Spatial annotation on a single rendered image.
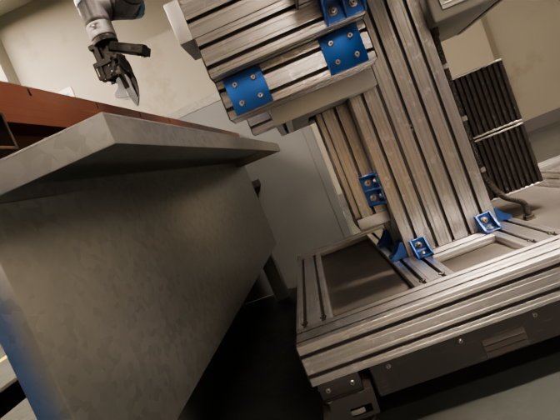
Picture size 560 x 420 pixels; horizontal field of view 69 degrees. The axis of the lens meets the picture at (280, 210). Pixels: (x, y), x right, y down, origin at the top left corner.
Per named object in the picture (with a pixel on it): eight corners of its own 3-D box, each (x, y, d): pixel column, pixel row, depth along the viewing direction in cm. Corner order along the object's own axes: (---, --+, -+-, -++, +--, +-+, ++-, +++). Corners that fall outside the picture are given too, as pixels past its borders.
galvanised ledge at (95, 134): (-60, 222, 40) (-73, 193, 40) (236, 169, 168) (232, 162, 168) (115, 142, 37) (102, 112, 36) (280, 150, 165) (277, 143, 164)
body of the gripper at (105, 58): (113, 87, 127) (97, 50, 126) (137, 76, 126) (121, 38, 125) (100, 82, 119) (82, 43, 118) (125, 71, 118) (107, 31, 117)
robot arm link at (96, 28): (116, 24, 124) (101, 15, 116) (122, 38, 124) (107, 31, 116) (95, 34, 125) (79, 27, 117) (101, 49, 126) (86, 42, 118)
